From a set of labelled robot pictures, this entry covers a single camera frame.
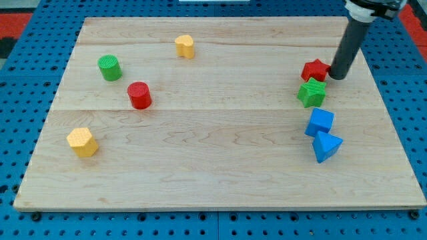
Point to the red cylinder block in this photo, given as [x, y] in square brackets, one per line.
[139, 95]

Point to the blue triangle block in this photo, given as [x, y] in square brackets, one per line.
[325, 145]

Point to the yellow hexagon block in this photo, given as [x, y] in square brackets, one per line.
[82, 142]

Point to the wooden board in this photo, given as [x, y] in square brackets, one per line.
[224, 131]

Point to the green cylinder block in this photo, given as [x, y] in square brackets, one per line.
[109, 67]

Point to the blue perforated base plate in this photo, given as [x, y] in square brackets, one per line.
[29, 80]

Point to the blue cube block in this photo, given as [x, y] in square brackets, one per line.
[320, 120]

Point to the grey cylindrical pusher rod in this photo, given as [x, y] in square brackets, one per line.
[348, 48]

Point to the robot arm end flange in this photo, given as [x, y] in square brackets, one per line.
[366, 11]

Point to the green star block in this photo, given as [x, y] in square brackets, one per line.
[312, 93]

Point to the red star block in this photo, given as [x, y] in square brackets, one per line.
[315, 69]

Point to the yellow heart block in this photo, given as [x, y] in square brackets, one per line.
[184, 46]

